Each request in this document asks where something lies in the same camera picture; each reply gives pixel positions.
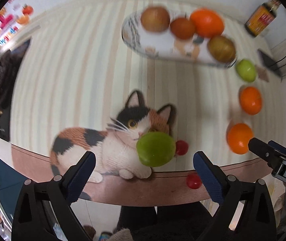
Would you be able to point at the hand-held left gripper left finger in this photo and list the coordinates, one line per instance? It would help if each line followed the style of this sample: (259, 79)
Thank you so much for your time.
(82, 175)

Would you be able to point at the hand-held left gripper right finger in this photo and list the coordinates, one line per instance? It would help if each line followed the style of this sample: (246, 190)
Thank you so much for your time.
(207, 178)

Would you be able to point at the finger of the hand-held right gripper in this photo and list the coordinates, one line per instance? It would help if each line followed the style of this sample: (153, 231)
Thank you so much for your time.
(262, 150)
(282, 150)

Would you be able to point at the small orange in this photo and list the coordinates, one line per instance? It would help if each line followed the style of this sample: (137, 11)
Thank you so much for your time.
(250, 100)
(239, 138)

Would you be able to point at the large green plum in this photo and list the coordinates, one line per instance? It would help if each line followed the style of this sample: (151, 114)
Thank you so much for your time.
(156, 149)

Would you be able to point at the oval white printed plate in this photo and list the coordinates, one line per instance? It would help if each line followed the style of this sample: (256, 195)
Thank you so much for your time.
(158, 45)

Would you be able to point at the red cherry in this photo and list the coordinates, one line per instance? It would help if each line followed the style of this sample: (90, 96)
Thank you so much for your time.
(182, 147)
(192, 181)

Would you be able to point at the person's legs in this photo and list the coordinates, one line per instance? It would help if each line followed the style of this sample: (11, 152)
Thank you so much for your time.
(163, 221)

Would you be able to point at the small brown card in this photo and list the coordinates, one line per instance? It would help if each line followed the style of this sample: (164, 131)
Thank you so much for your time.
(262, 74)

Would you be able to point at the small green plum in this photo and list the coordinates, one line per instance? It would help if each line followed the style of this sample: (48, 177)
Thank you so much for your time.
(245, 70)

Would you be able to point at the blue cabinet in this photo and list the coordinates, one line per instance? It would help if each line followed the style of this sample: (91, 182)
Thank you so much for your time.
(0, 175)

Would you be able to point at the black phone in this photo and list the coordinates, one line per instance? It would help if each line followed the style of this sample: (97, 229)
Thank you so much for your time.
(268, 59)

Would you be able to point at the cat printed striped tablecloth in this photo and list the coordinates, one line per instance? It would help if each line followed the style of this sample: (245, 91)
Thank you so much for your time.
(82, 80)

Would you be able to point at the brown kiwi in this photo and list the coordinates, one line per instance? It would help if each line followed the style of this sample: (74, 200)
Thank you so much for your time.
(221, 48)

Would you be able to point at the dark bottle with orange label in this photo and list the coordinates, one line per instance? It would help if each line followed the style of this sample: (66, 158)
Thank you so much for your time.
(262, 17)

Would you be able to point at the large orange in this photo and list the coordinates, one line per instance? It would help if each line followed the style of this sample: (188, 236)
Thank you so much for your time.
(207, 23)

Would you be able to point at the reddish brown fruit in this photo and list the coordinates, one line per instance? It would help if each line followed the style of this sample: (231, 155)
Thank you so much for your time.
(183, 28)

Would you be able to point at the brown round pear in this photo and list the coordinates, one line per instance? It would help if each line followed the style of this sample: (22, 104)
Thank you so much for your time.
(155, 18)

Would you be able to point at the colourful wall poster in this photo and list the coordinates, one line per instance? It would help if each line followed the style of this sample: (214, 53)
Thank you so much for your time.
(0, 27)

